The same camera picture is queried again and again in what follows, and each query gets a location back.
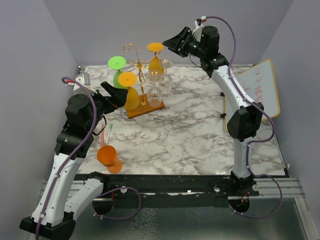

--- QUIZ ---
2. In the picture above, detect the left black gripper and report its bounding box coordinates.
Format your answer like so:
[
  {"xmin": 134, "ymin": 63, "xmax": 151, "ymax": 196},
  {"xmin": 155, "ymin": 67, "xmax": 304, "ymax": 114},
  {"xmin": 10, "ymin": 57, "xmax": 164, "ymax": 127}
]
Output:
[{"xmin": 83, "ymin": 81, "xmax": 128, "ymax": 132}]

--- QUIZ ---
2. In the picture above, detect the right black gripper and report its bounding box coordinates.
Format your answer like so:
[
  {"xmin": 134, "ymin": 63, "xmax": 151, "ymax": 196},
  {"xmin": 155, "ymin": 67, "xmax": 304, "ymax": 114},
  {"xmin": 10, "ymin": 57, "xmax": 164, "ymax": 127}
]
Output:
[{"xmin": 162, "ymin": 27, "xmax": 206, "ymax": 59}]

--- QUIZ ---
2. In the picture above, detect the yellow plastic glass back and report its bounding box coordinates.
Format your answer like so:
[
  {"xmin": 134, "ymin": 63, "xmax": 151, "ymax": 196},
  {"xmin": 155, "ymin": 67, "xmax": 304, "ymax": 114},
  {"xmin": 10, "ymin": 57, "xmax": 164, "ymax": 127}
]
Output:
[{"xmin": 118, "ymin": 72, "xmax": 140, "ymax": 110}]

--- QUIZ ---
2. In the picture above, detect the yellow plastic glass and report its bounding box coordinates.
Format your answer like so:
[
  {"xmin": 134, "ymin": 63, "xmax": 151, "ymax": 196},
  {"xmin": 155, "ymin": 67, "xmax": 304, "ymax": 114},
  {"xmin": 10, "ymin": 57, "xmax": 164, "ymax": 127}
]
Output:
[
  {"xmin": 147, "ymin": 42, "xmax": 164, "ymax": 74},
  {"xmin": 118, "ymin": 72, "xmax": 140, "ymax": 110}
]

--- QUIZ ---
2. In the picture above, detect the yellow plastic glass front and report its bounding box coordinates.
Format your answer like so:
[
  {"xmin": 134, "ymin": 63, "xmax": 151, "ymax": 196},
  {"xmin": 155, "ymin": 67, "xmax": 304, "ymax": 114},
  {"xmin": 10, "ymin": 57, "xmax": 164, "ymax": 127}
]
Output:
[{"xmin": 147, "ymin": 42, "xmax": 164, "ymax": 74}]

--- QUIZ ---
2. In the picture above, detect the green plastic wine glass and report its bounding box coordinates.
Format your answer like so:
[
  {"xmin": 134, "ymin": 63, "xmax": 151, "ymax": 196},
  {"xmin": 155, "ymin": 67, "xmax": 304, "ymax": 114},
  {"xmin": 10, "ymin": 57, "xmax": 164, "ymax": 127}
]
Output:
[{"xmin": 107, "ymin": 56, "xmax": 126, "ymax": 89}]

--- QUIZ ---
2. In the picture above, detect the clear wine glass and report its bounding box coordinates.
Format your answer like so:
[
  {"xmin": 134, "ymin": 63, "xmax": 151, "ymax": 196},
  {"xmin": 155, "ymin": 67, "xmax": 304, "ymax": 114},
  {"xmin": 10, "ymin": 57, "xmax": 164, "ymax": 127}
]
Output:
[
  {"xmin": 158, "ymin": 58, "xmax": 174, "ymax": 95},
  {"xmin": 145, "ymin": 68, "xmax": 163, "ymax": 107}
]

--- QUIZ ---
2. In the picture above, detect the orange plastic wine glass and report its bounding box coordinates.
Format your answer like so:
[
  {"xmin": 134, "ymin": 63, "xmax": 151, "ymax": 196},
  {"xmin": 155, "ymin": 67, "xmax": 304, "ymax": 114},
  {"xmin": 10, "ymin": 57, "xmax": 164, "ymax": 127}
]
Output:
[{"xmin": 96, "ymin": 145, "xmax": 123, "ymax": 174}]

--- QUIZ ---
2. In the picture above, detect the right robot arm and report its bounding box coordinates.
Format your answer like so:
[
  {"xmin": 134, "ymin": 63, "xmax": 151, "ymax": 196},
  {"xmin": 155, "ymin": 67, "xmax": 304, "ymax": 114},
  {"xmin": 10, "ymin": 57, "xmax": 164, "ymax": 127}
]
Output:
[{"xmin": 162, "ymin": 26, "xmax": 264, "ymax": 196}]

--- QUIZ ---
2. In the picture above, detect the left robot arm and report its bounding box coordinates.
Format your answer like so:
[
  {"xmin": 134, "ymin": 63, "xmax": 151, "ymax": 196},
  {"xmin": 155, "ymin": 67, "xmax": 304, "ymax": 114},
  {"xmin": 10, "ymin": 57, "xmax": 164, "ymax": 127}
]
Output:
[{"xmin": 19, "ymin": 81, "xmax": 128, "ymax": 240}]

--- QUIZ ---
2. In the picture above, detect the white green pen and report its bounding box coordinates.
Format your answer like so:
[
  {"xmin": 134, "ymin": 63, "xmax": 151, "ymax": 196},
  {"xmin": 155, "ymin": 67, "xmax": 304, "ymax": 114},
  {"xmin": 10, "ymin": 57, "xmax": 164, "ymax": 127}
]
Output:
[{"xmin": 104, "ymin": 123, "xmax": 113, "ymax": 145}]

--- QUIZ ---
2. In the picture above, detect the pink pen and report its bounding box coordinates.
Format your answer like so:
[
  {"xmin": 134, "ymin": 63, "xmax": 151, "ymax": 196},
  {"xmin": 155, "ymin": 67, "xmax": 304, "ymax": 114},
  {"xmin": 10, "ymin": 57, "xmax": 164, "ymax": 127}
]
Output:
[{"xmin": 100, "ymin": 123, "xmax": 106, "ymax": 147}]

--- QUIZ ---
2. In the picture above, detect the small whiteboard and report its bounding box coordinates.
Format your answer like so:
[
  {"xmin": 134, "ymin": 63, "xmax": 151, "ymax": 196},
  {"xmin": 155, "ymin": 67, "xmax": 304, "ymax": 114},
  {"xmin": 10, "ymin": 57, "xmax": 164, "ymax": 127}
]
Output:
[{"xmin": 232, "ymin": 58, "xmax": 281, "ymax": 119}]

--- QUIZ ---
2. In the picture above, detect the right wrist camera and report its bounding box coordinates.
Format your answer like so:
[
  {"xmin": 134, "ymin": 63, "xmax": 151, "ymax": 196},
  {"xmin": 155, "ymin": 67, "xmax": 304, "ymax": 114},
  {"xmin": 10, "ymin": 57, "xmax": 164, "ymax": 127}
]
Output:
[{"xmin": 192, "ymin": 16, "xmax": 207, "ymax": 38}]

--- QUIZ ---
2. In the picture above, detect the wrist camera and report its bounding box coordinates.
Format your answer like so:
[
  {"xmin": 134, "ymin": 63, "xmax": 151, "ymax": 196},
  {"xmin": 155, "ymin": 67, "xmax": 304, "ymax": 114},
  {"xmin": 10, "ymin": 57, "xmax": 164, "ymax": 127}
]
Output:
[
  {"xmin": 73, "ymin": 72, "xmax": 96, "ymax": 94},
  {"xmin": 192, "ymin": 16, "xmax": 207, "ymax": 38}
]

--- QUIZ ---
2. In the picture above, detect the gold wire glass rack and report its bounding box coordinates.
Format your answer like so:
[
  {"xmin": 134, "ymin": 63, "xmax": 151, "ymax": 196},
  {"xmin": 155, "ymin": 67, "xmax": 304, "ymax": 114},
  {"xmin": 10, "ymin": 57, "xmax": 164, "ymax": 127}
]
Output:
[{"xmin": 123, "ymin": 43, "xmax": 165, "ymax": 119}]

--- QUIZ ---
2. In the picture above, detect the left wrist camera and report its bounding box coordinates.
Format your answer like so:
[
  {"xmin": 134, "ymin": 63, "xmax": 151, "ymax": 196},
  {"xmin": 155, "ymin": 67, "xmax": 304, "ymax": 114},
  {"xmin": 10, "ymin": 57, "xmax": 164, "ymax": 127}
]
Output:
[{"xmin": 73, "ymin": 72, "xmax": 96, "ymax": 94}]

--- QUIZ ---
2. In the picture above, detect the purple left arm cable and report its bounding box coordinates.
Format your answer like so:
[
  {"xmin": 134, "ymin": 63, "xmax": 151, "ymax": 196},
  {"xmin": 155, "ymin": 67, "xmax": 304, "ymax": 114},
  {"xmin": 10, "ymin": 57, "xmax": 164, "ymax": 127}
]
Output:
[{"xmin": 35, "ymin": 76, "xmax": 98, "ymax": 237}]

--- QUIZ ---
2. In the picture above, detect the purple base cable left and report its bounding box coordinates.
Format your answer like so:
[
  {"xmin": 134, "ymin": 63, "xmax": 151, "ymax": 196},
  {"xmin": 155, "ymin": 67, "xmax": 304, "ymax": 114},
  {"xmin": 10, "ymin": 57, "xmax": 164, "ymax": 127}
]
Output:
[{"xmin": 91, "ymin": 186, "xmax": 142, "ymax": 221}]

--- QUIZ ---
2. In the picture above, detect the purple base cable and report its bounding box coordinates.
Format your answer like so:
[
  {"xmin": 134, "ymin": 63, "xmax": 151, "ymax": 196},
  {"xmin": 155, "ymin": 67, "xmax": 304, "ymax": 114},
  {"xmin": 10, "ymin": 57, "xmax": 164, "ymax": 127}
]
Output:
[
  {"xmin": 231, "ymin": 174, "xmax": 284, "ymax": 221},
  {"xmin": 91, "ymin": 186, "xmax": 142, "ymax": 221}
]

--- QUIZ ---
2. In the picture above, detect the black metal base frame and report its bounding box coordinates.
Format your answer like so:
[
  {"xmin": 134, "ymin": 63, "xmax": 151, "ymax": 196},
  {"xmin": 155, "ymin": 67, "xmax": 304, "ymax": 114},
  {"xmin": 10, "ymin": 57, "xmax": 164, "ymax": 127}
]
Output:
[{"xmin": 71, "ymin": 171, "xmax": 287, "ymax": 208}]

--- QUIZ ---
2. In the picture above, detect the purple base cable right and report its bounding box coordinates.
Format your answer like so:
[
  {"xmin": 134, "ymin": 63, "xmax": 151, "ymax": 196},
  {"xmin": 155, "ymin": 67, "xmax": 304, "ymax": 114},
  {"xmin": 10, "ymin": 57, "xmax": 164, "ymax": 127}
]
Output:
[{"xmin": 231, "ymin": 174, "xmax": 284, "ymax": 221}]

